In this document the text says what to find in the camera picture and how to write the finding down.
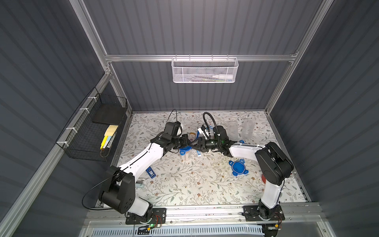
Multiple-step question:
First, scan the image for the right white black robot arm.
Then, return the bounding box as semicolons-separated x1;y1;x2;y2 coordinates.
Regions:
189;125;294;209

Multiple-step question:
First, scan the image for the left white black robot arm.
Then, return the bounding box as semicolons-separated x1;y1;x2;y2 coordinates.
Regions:
98;133;190;219

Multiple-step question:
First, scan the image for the small silver teal stapler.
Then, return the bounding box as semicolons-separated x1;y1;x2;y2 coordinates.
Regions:
135;178;146;189

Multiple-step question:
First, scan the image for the yellow sticky notes pad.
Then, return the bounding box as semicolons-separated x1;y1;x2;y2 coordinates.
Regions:
104;125;118;136

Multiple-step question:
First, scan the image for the yellow marker in basket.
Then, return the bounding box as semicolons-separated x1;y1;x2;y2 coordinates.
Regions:
100;136;108;150

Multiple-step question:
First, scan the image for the black notebook in basket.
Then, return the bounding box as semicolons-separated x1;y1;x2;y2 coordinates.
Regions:
92;104;125;125

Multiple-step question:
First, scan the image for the white tube in basket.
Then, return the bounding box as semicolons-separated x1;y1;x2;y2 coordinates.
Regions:
212;74;234;81

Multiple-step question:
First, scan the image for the white ventilated front panel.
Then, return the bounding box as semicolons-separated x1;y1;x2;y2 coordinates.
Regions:
89;224;265;237

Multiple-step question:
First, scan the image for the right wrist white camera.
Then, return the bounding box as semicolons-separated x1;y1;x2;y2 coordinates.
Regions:
198;124;214;139

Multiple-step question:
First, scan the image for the white wire mesh basket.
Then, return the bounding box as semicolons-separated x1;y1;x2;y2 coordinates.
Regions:
171;57;239;84

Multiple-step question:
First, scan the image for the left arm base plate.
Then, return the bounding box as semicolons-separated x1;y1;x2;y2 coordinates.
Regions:
125;208;167;225

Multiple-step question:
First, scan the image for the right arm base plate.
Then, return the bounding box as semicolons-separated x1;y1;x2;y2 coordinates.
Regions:
242;204;285;222

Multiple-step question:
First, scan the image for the black wire wall basket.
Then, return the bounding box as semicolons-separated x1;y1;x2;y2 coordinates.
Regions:
56;88;128;162

